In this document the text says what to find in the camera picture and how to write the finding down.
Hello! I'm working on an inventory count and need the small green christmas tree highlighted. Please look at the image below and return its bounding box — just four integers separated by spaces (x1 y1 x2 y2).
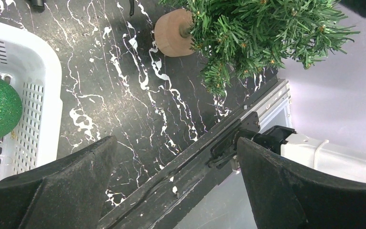
161 0 355 96

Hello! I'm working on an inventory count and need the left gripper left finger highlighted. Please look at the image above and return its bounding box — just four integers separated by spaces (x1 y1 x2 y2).
0 136 117 229

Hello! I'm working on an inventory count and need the aluminium frame rail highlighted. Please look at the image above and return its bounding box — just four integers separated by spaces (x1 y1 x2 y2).
240 79 293 132

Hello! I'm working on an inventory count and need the white plastic basket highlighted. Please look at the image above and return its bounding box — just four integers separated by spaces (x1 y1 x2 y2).
0 22 63 180

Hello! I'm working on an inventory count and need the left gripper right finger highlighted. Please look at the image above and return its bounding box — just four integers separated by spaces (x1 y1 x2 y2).
237 137 366 229

